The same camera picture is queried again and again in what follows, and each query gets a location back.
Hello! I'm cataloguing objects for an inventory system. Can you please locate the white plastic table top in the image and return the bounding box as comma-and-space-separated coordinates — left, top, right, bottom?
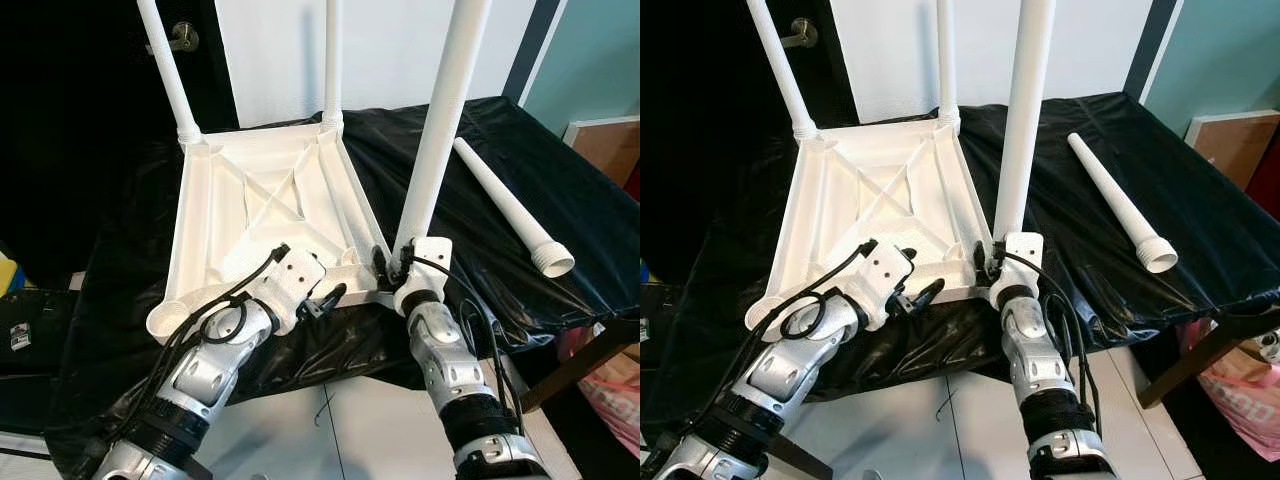
745, 110, 1001, 331
146, 115, 401, 344

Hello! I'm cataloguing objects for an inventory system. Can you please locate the black shiny table cloth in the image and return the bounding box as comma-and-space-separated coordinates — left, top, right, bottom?
45, 95, 640, 479
640, 90, 1280, 476

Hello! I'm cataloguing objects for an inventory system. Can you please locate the brown wooden table leg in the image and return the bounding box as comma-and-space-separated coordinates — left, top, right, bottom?
520, 318, 636, 413
1138, 315, 1271, 409
760, 430, 833, 480

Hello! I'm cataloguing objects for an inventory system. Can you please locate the brown cardboard box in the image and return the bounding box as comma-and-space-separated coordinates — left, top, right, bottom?
562, 115, 640, 186
1185, 108, 1280, 191

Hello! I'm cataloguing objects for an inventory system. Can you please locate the pink plastic bag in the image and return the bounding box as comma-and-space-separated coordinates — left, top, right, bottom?
560, 325, 640, 461
1185, 320, 1280, 463

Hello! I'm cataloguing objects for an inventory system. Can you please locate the black case with white label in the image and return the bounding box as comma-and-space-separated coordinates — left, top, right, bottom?
0, 288, 71, 401

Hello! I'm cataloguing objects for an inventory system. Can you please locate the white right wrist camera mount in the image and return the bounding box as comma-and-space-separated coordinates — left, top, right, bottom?
393, 237, 453, 316
990, 232, 1046, 309

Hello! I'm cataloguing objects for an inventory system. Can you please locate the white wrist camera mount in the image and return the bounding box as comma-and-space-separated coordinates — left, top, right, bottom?
245, 250, 329, 336
990, 232, 1046, 309
393, 237, 453, 316
848, 243, 916, 331

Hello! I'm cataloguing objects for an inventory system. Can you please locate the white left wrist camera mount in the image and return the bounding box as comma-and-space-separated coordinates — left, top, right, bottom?
848, 243, 916, 331
245, 250, 329, 336

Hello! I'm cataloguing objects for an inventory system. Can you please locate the metal door handle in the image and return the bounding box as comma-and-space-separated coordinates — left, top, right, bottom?
780, 18, 821, 51
145, 22, 201, 56

